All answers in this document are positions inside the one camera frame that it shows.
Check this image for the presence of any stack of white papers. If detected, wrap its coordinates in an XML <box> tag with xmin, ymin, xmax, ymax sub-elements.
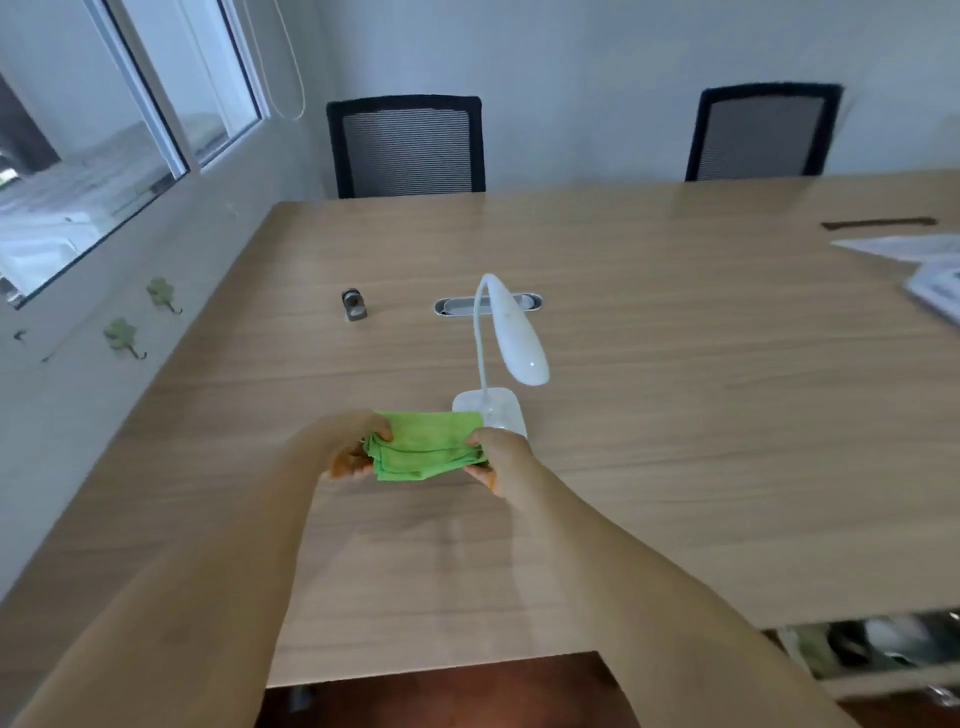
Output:
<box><xmin>902</xmin><ymin>255</ymin><xmax>960</xmax><ymax>327</ymax></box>

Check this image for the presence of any window with white frame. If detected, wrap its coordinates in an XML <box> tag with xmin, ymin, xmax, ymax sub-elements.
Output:
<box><xmin>0</xmin><ymin>0</ymin><xmax>271</xmax><ymax>310</ymax></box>

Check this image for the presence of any green cloth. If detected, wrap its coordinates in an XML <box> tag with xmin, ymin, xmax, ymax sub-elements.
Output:
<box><xmin>363</xmin><ymin>410</ymin><xmax>490</xmax><ymax>483</ymax></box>

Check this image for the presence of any person's right forearm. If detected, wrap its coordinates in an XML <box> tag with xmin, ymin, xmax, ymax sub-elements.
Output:
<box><xmin>504</xmin><ymin>466</ymin><xmax>856</xmax><ymax>728</ymax></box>

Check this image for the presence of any white paper sheet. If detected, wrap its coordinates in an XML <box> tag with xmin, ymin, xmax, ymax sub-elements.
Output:
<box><xmin>829</xmin><ymin>233</ymin><xmax>960</xmax><ymax>264</ymax></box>

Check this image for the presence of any green leaf wall hook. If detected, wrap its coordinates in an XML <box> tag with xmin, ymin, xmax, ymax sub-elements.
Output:
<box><xmin>146</xmin><ymin>276</ymin><xmax>183</xmax><ymax>315</ymax></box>
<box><xmin>103</xmin><ymin>317</ymin><xmax>147</xmax><ymax>361</ymax></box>

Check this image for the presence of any black mesh office chair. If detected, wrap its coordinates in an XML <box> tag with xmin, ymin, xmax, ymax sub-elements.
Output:
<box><xmin>684</xmin><ymin>81</ymin><xmax>845</xmax><ymax>183</ymax></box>
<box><xmin>326</xmin><ymin>94</ymin><xmax>487</xmax><ymax>200</ymax></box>

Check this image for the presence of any person's left hand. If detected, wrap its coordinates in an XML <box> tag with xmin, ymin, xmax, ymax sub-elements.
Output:
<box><xmin>295</xmin><ymin>409</ymin><xmax>395</xmax><ymax>481</ymax></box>

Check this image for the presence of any white blind cord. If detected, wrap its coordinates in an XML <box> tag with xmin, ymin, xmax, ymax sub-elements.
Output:
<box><xmin>255</xmin><ymin>0</ymin><xmax>307</xmax><ymax>123</ymax></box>

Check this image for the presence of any person's left forearm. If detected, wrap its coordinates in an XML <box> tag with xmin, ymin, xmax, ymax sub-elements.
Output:
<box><xmin>11</xmin><ymin>446</ymin><xmax>325</xmax><ymax>728</ymax></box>

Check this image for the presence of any oval table cable grommet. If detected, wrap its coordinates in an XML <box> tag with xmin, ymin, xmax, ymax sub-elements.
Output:
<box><xmin>433</xmin><ymin>292</ymin><xmax>545</xmax><ymax>318</ymax></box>

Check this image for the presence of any white desk lamp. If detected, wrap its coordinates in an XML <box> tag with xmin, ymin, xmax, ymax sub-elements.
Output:
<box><xmin>451</xmin><ymin>273</ymin><xmax>551</xmax><ymax>440</ymax></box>

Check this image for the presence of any person's right hand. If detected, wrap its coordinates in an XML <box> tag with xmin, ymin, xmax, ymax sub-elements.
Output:
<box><xmin>462</xmin><ymin>427</ymin><xmax>543</xmax><ymax>498</ymax></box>

